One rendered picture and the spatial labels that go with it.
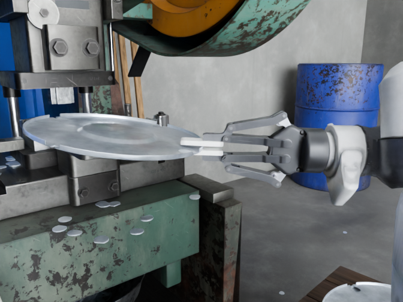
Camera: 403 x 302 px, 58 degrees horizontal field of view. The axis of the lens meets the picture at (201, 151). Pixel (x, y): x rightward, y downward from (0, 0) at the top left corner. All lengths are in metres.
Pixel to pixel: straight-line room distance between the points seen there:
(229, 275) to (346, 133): 0.41
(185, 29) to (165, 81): 1.36
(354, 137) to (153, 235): 0.41
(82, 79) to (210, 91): 1.83
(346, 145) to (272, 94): 2.42
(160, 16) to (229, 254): 0.67
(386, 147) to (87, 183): 0.51
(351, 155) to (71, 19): 0.56
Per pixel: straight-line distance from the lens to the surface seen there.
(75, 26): 0.75
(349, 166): 0.60
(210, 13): 0.93
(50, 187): 0.73
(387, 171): 0.58
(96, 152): 0.49
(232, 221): 0.79
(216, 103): 2.61
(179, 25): 1.03
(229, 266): 0.83
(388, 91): 0.59
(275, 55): 3.01
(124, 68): 1.96
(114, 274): 0.74
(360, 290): 1.03
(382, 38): 3.98
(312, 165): 0.61
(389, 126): 0.58
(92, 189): 0.72
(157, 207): 0.73
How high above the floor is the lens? 0.92
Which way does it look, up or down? 14 degrees down
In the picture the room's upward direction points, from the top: straight up
